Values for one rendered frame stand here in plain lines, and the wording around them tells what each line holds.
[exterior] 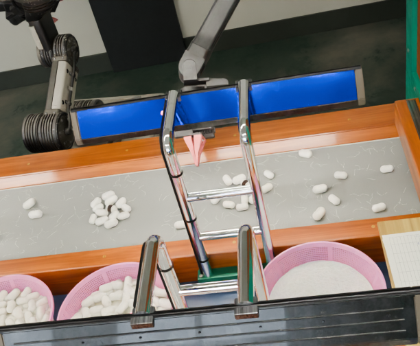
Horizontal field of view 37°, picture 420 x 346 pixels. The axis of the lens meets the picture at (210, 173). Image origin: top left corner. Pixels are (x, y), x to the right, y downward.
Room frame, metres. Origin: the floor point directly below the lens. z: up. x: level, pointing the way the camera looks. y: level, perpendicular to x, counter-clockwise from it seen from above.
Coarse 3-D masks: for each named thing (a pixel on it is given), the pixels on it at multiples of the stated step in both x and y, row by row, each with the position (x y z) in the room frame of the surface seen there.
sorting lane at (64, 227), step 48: (384, 144) 1.21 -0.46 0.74; (0, 192) 1.44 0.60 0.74; (48, 192) 1.38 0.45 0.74; (96, 192) 1.33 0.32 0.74; (144, 192) 1.28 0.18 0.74; (288, 192) 1.13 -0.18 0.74; (336, 192) 1.09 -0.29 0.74; (384, 192) 1.04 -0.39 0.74; (0, 240) 1.24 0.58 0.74; (48, 240) 1.19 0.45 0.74; (96, 240) 1.14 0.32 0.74; (144, 240) 1.10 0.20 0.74
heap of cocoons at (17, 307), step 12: (0, 300) 1.03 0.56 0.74; (12, 300) 1.02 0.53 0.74; (24, 300) 1.01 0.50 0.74; (36, 300) 1.01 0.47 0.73; (0, 312) 0.99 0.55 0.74; (12, 312) 0.99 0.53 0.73; (24, 312) 0.98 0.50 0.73; (36, 312) 0.96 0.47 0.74; (48, 312) 0.96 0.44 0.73; (0, 324) 0.96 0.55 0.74; (12, 324) 0.95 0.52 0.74
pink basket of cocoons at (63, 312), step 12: (120, 264) 1.01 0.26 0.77; (132, 264) 1.00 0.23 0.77; (96, 276) 1.00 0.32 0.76; (108, 276) 1.01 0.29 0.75; (120, 276) 1.00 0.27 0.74; (132, 276) 1.00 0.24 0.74; (156, 276) 0.96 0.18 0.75; (84, 288) 0.98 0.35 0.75; (96, 288) 0.99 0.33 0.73; (72, 300) 0.96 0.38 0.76; (60, 312) 0.92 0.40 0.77; (72, 312) 0.94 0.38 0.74
